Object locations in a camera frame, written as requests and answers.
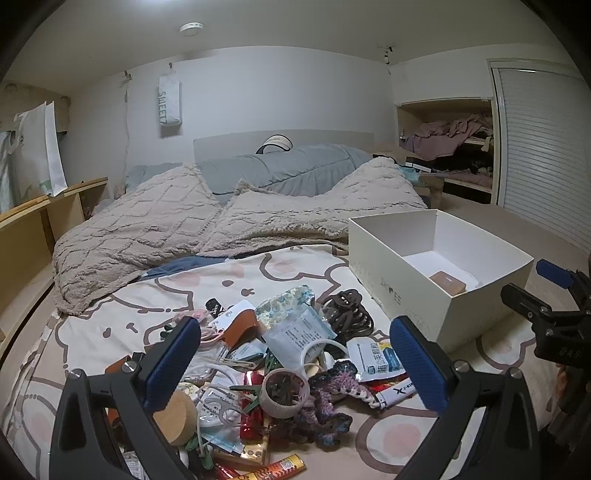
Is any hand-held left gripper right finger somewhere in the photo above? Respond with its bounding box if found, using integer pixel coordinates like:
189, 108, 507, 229
390, 316, 541, 480

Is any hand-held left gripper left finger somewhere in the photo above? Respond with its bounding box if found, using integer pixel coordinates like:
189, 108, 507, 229
48, 316, 201, 480

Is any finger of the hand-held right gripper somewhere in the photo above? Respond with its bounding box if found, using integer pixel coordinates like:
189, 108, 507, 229
501, 284, 555, 328
536, 259, 591, 301

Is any small brown box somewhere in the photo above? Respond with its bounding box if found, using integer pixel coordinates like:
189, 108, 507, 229
429, 271, 468, 295

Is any white cardboard box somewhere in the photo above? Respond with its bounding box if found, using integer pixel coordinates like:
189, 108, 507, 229
348, 209, 535, 355

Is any white lighter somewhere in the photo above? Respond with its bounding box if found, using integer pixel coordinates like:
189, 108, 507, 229
372, 381, 419, 409

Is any white blue medicine sachet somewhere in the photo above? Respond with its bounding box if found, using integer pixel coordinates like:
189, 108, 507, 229
346, 337, 407, 383

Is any round wooden lid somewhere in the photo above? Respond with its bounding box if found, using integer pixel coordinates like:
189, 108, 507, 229
152, 390, 198, 446

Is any brown leather tag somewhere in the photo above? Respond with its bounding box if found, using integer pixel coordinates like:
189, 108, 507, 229
221, 309, 259, 347

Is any red foil wrapper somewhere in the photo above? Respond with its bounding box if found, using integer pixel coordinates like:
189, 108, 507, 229
239, 371, 265, 439

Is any blue cloth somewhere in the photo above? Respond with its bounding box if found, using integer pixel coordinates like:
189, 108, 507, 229
139, 256, 232, 282

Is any purple crocheted toy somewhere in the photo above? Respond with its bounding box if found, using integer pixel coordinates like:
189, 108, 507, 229
295, 360, 384, 449

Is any white louvered door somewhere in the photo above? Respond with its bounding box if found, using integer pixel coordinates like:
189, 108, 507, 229
487, 58, 591, 254

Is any white tape roll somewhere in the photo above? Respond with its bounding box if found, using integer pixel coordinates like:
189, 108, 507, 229
261, 368, 310, 418

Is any clear packet of face masks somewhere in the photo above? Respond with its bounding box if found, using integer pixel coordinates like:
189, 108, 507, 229
265, 305, 338, 370

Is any wooden closet niche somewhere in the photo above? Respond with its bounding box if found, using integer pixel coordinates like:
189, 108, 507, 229
396, 97, 495, 206

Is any floral fabric pouch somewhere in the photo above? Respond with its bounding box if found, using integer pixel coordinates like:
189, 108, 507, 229
255, 285, 315, 326

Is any brown cardboard box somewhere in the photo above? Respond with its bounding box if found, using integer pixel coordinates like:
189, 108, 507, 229
416, 185, 444, 208

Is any red orange snack stick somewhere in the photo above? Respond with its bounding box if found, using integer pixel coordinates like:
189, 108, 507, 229
242, 455, 306, 480

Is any beige fluffy blanket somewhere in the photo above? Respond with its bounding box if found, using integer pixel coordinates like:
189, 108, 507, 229
53, 157, 428, 317

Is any pile of pink clothes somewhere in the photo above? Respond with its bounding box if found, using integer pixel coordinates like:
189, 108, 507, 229
399, 113, 494, 160

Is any wooden shelf unit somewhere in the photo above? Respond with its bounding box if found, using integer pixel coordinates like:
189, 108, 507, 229
0, 178, 109, 342

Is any grey headboard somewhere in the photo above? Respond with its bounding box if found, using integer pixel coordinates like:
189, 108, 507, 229
193, 129, 375, 164

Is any white cap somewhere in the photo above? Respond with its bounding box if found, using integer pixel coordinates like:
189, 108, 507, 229
255, 135, 294, 154

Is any white paper shopping bag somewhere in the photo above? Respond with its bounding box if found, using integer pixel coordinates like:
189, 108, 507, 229
14, 102, 69, 197

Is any brown leather strap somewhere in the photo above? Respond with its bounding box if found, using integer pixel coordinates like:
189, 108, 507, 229
105, 354, 139, 376

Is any bundle of brown hair ties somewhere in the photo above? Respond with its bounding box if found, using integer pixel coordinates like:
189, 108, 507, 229
318, 289, 375, 337

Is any white plastic ring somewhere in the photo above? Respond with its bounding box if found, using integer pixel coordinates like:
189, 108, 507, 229
300, 339, 347, 366

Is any white wall cable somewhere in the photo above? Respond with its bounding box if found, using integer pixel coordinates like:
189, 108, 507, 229
121, 71, 133, 185

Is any white hanging wall pouch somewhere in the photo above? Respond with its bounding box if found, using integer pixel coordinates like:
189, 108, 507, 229
158, 71, 183, 138

